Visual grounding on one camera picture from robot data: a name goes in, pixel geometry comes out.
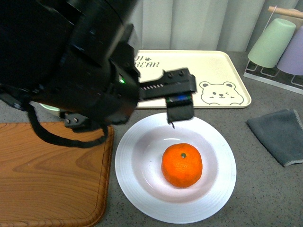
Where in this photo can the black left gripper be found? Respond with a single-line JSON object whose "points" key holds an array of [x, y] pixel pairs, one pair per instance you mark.
{"points": [[177, 86]]}

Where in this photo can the orange fruit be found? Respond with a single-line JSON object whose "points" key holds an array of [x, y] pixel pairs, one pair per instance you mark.
{"points": [[181, 165]]}

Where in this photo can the white round plate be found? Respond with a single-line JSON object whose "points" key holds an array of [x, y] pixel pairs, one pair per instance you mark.
{"points": [[138, 169]]}

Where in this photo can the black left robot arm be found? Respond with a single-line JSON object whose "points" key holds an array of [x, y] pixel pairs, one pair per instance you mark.
{"points": [[78, 55]]}

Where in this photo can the beige bear tray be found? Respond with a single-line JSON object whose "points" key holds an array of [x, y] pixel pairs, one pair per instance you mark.
{"points": [[218, 82]]}

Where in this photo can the grey curtain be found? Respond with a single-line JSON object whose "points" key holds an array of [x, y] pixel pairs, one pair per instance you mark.
{"points": [[223, 25]]}

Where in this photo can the white cup rack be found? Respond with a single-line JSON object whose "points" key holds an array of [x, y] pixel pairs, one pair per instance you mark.
{"points": [[274, 76]]}

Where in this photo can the grey folded cloth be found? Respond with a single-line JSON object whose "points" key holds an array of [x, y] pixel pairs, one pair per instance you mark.
{"points": [[281, 133]]}

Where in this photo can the light green cup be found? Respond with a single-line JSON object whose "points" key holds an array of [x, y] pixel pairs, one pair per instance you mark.
{"points": [[272, 43]]}

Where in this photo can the purple cup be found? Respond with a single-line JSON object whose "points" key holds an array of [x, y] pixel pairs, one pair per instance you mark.
{"points": [[291, 61]]}

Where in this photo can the green bowl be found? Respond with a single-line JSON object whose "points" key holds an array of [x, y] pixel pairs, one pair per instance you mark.
{"points": [[52, 110]]}

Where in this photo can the wooden cutting board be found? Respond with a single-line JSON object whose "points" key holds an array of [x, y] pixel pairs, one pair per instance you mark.
{"points": [[43, 185]]}

